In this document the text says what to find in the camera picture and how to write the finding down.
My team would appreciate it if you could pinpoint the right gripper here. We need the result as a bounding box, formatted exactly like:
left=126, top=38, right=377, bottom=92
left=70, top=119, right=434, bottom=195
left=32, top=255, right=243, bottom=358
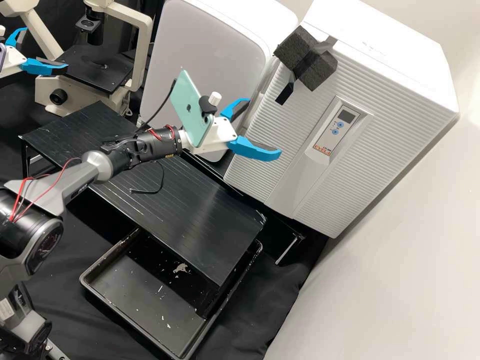
left=179, top=97, right=283, bottom=163

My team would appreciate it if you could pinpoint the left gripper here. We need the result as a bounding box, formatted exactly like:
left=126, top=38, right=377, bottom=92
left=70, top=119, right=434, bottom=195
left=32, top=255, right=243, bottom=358
left=0, top=26, right=70, bottom=80

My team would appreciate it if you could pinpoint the incubator door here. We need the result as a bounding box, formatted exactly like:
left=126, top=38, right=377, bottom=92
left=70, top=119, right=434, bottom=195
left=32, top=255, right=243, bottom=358
left=223, top=26, right=460, bottom=240

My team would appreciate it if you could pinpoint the white incubator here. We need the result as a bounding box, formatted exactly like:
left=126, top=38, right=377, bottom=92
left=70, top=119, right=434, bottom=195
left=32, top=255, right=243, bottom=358
left=262, top=0, right=460, bottom=113

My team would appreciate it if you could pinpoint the cream microscope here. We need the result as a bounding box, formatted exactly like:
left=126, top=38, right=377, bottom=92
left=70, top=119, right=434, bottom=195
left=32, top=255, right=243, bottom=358
left=0, top=0, right=155, bottom=115

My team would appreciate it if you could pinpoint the black platform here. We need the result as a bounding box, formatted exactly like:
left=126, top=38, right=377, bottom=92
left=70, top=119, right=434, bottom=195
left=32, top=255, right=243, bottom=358
left=69, top=149, right=268, bottom=320
left=187, top=153, right=307, bottom=266
left=19, top=100, right=183, bottom=181

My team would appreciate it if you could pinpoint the black tray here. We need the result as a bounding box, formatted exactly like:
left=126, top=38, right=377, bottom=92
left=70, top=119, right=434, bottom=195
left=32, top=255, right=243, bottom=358
left=79, top=226, right=263, bottom=360

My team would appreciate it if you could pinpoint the right wrist camera phone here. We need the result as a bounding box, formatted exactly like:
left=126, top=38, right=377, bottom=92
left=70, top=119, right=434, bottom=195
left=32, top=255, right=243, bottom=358
left=169, top=69, right=223, bottom=148

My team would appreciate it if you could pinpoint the black cable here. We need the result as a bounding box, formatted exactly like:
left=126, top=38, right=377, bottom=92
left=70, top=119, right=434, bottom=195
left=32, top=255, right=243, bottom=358
left=139, top=77, right=178, bottom=128

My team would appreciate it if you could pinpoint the black wire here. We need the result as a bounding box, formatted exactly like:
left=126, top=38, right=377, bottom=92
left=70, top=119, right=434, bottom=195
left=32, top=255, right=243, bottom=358
left=129, top=161, right=166, bottom=196

